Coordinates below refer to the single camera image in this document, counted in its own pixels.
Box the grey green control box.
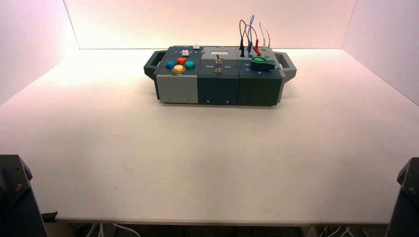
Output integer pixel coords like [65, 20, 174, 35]
[143, 45, 297, 107]

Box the green rotary knob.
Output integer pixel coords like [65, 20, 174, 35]
[250, 56, 276, 72]

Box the blue jumper wire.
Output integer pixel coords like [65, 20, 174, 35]
[247, 15, 255, 55]

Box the red jumper wire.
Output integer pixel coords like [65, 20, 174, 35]
[238, 19, 262, 58]

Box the white jumper wire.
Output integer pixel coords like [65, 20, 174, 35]
[258, 21, 271, 53]

